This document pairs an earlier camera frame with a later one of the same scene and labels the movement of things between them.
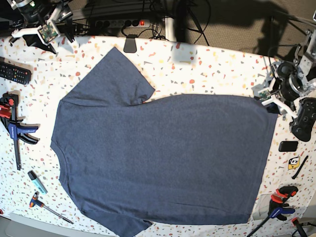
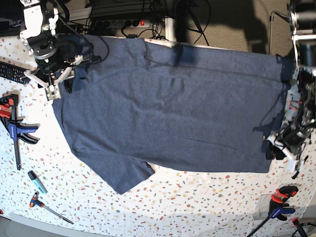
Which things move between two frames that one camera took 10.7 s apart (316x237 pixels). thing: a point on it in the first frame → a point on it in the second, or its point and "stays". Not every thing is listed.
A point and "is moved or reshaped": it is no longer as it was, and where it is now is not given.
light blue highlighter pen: [32, 176] stays
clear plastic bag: [261, 211] stays
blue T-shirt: [180, 159] is moved or reshaped
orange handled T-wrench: [34, 201] stays
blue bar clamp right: [277, 209] stays
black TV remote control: [14, 73] stays
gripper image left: [48, 32] → [53, 68]
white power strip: [134, 23] stays
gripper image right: [286, 70] → [288, 141]
